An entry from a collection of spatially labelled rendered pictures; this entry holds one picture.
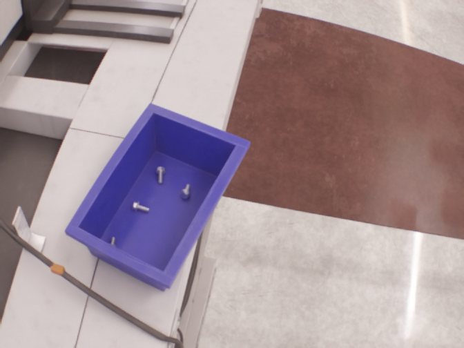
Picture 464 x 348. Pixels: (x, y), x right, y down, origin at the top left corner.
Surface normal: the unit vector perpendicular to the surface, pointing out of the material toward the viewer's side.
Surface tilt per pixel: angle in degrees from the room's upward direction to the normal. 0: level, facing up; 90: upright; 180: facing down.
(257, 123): 0
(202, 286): 0
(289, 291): 0
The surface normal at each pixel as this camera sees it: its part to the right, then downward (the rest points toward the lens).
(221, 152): -0.40, 0.68
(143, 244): 0.08, -0.57
